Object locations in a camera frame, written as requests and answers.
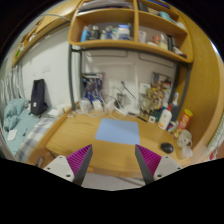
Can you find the colourful printed box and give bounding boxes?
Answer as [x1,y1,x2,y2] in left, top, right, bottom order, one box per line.
[152,72,173,88]

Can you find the blue robot model box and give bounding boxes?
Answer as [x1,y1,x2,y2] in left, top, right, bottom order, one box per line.
[81,73,105,101]

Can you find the black computer mouse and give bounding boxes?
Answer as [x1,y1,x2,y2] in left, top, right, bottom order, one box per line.
[160,142,175,154]

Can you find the light blue mouse pad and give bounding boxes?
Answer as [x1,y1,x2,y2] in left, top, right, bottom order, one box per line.
[94,117,141,146]

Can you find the blue spray bottle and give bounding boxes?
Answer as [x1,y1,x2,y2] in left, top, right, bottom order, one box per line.
[170,92,180,123]

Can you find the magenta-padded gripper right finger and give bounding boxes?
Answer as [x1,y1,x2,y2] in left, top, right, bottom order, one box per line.
[134,144,183,185]

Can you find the wooden shelf unit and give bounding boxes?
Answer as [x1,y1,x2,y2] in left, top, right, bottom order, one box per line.
[68,0,194,64]

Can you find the orange chips can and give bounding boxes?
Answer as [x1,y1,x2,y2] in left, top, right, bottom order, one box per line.
[173,108,194,139]

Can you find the black backpack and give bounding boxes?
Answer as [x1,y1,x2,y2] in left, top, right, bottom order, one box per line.
[29,78,49,118]

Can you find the bed with teal bedding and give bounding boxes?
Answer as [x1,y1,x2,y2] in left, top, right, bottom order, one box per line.
[1,98,64,164]

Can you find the wooden robot figurine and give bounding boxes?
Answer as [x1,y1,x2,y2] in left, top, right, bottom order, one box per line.
[143,87,164,118]

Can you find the white red-capped lotion bottle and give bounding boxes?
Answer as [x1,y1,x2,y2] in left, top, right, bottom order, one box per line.
[157,102,173,131]

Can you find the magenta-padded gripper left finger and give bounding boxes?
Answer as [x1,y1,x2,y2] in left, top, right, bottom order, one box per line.
[43,143,94,187]

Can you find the white mug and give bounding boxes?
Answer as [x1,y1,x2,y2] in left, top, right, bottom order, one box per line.
[176,129,194,148]

